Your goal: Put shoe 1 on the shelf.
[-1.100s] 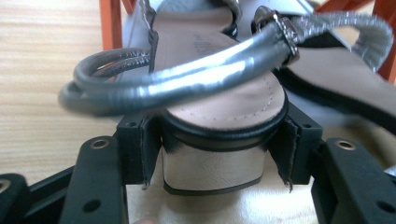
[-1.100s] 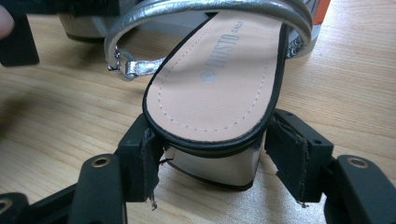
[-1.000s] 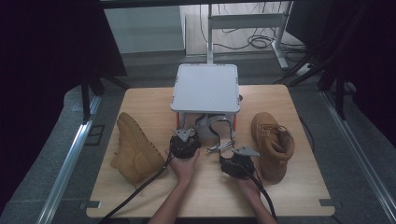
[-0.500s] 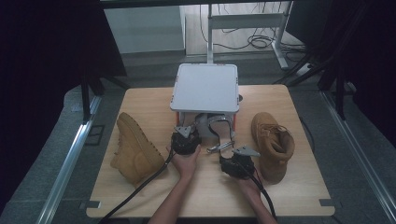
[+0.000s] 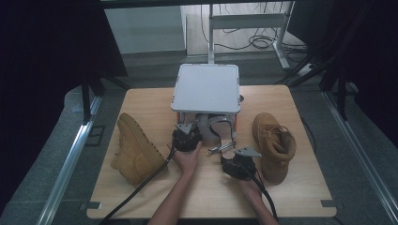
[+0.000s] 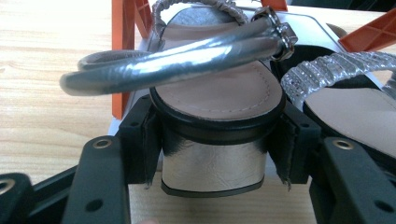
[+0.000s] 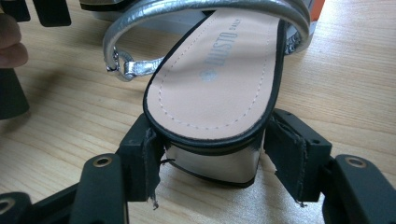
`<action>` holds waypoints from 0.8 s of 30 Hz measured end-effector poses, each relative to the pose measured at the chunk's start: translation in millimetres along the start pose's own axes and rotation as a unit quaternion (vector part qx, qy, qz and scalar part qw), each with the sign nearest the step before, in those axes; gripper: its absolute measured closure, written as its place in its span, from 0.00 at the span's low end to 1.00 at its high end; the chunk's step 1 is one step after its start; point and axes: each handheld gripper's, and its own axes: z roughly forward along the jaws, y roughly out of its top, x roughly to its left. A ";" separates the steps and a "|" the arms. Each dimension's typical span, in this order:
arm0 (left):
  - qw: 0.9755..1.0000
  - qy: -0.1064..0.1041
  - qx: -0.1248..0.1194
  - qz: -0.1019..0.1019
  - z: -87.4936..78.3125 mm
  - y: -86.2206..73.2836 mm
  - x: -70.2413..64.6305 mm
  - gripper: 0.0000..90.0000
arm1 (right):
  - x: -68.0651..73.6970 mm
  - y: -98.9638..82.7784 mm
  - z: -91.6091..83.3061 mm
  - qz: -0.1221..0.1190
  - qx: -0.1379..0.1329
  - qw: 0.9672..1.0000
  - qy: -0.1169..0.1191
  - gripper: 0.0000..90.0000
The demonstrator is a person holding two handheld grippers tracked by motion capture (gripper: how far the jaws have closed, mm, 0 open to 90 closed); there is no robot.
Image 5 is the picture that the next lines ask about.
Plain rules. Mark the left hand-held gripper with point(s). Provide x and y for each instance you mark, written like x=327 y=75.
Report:
x=187 y=140

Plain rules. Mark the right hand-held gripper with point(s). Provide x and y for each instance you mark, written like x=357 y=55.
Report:
x=239 y=167

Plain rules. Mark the tan suede boot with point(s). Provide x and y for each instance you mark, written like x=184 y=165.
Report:
x=275 y=146
x=134 y=146

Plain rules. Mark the person's left hand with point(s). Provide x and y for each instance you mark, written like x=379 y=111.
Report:
x=187 y=162

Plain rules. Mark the person's right hand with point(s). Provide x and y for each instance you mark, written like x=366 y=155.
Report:
x=251 y=189

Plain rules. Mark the black tripod stand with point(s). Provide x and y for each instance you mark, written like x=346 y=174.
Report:
x=341 y=93
x=86 y=100

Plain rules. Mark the white power strip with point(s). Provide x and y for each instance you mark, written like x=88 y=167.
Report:
x=305 y=69

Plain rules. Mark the dark curtain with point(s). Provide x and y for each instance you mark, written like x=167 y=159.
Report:
x=47 y=62
x=375 y=62

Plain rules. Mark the black floor bracket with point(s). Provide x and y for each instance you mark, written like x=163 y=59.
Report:
x=95 y=135

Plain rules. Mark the aluminium floor rail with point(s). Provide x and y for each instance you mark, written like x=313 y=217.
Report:
x=72 y=162
x=359 y=150

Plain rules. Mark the white metal desk frame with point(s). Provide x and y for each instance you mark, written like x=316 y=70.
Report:
x=247 y=21

